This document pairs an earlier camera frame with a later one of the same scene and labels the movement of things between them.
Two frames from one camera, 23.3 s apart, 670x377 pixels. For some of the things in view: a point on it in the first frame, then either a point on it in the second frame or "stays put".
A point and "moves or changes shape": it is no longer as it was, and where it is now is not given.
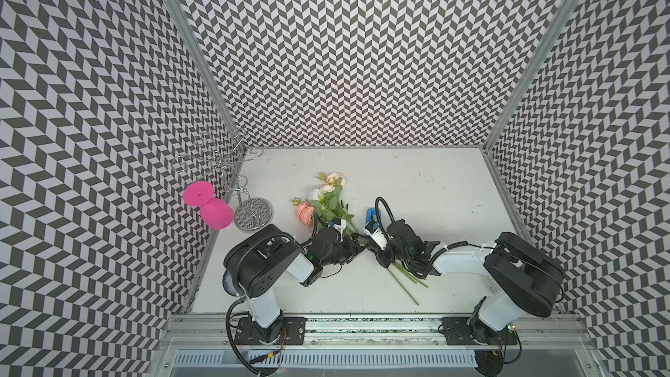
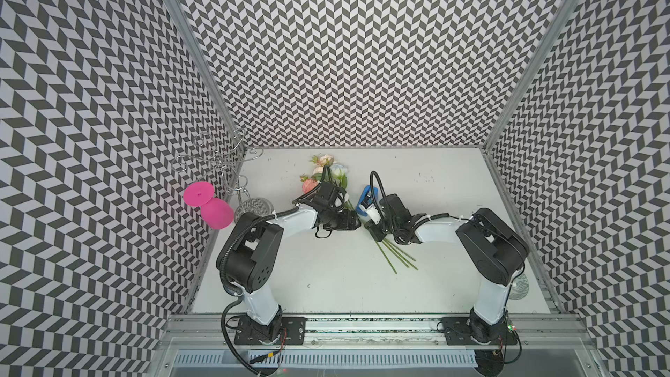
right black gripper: [379, 256] → [373, 228]
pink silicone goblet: [215, 213] stays put
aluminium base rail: [522, 333] stays put
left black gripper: [354, 248] → [348, 222]
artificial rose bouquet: [325, 202] moves or changes shape
